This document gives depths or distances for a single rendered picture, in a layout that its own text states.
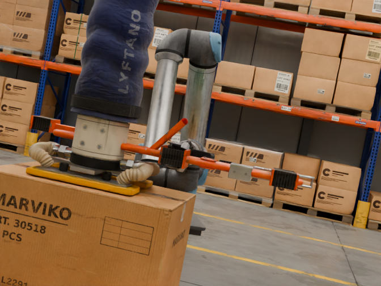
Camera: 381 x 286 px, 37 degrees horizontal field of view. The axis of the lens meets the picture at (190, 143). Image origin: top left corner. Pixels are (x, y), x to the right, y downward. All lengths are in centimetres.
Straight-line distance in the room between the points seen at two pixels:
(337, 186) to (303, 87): 159
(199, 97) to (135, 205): 84
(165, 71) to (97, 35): 51
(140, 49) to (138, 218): 53
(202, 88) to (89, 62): 69
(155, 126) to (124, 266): 65
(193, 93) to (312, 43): 666
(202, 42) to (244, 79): 667
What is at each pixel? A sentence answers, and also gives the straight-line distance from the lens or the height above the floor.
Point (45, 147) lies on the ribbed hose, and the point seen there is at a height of 103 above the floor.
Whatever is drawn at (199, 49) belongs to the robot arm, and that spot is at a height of 147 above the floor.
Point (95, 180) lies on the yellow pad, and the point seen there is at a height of 97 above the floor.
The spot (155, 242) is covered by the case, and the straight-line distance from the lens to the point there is 164.
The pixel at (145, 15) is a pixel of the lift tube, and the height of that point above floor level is 149.
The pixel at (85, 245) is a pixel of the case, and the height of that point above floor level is 79.
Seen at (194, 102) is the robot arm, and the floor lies 127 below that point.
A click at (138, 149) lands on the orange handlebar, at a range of 179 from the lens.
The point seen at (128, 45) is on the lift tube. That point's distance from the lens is 177.
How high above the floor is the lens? 123
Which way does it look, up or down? 3 degrees down
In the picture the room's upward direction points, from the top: 11 degrees clockwise
